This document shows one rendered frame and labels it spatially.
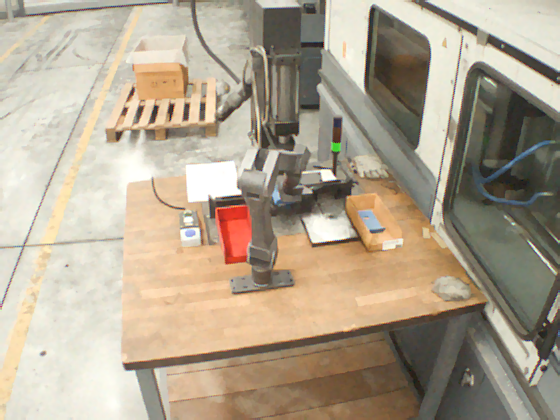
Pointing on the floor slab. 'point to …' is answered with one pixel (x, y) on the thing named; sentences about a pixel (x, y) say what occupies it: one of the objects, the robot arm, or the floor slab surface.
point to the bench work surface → (282, 318)
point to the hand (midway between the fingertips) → (285, 200)
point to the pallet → (128, 101)
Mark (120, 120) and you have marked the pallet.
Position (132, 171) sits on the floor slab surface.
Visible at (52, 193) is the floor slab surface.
